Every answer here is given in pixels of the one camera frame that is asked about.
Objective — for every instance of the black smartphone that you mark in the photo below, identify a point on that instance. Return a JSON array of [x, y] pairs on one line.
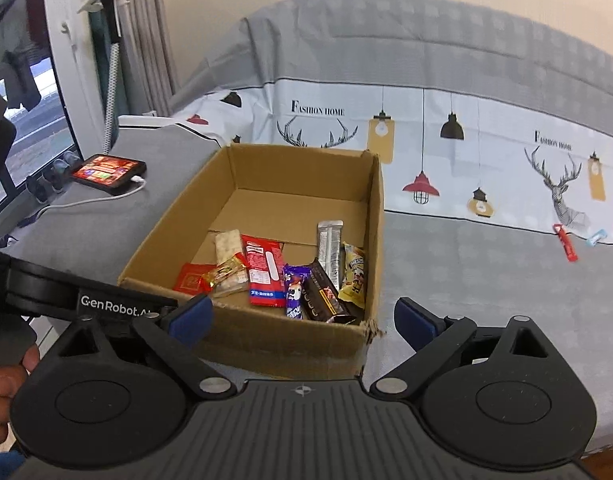
[[111, 174]]

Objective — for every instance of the long red snack stick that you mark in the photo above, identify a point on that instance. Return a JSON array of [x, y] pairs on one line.
[[566, 242]]

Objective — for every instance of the silver foil snack packet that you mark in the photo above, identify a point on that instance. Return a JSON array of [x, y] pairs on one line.
[[329, 249]]

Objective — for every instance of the dark brown chocolate bar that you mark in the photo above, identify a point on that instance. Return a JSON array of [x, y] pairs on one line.
[[321, 298]]

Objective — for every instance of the gold candy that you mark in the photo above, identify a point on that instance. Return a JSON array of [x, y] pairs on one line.
[[223, 271]]

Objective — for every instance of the clear rice cracker packet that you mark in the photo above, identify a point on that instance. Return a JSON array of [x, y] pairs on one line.
[[227, 245]]

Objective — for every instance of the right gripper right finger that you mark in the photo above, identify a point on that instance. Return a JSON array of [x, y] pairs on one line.
[[437, 342]]

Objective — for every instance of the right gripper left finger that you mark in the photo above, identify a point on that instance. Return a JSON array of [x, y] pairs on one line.
[[173, 336]]

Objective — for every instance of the yellow snack bar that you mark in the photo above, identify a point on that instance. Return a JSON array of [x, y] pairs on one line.
[[352, 287]]

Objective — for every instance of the small red square packet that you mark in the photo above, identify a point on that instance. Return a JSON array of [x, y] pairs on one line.
[[190, 279]]

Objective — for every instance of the grey patterned sofa cover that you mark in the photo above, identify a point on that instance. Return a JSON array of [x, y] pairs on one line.
[[503, 128]]

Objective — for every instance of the grey curtain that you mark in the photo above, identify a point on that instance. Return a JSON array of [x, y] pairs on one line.
[[149, 71]]

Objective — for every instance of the shoes outside window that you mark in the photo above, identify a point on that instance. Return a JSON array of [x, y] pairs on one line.
[[54, 177]]

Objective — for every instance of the left hand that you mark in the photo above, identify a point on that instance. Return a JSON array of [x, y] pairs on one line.
[[11, 380]]

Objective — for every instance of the red white snack packet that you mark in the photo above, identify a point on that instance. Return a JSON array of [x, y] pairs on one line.
[[266, 272]]

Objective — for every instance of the purple chocolate bar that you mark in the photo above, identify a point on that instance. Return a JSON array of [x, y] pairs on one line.
[[295, 277]]

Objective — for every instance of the brown cardboard box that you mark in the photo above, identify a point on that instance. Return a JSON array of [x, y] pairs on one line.
[[274, 192]]

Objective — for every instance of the small light blue packet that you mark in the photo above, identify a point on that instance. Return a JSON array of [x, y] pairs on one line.
[[596, 238]]

